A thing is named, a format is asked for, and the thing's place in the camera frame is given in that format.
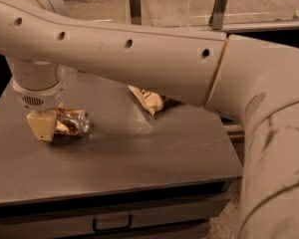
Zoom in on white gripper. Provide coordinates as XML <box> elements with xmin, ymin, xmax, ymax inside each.
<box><xmin>12</xmin><ymin>81</ymin><xmax>64</xmax><ymax>141</ymax></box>

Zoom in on orange soda can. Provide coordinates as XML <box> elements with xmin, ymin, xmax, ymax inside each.
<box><xmin>55</xmin><ymin>109</ymin><xmax>91</xmax><ymax>136</ymax></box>

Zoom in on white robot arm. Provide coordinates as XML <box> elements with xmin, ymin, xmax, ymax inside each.
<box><xmin>0</xmin><ymin>0</ymin><xmax>299</xmax><ymax>239</ymax></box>

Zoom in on brown chip bag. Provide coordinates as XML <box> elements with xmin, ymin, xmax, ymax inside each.
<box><xmin>129</xmin><ymin>86</ymin><xmax>178</xmax><ymax>116</ymax></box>

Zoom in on grey drawer cabinet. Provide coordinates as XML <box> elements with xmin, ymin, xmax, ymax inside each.
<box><xmin>0</xmin><ymin>182</ymin><xmax>229</xmax><ymax>239</ymax></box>

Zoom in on black drawer handle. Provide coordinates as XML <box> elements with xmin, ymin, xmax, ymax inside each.
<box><xmin>92</xmin><ymin>214</ymin><xmax>133</xmax><ymax>235</ymax></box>

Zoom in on middle metal bracket post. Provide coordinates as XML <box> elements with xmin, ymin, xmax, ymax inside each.
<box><xmin>129</xmin><ymin>0</ymin><xmax>142</xmax><ymax>25</ymax></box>

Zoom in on metal bracket post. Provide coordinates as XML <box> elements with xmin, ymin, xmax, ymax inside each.
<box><xmin>129</xmin><ymin>0</ymin><xmax>142</xmax><ymax>25</ymax></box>
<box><xmin>209</xmin><ymin>0</ymin><xmax>228</xmax><ymax>30</ymax></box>

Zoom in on right metal bracket post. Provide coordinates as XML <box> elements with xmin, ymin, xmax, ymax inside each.
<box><xmin>209</xmin><ymin>0</ymin><xmax>228</xmax><ymax>30</ymax></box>

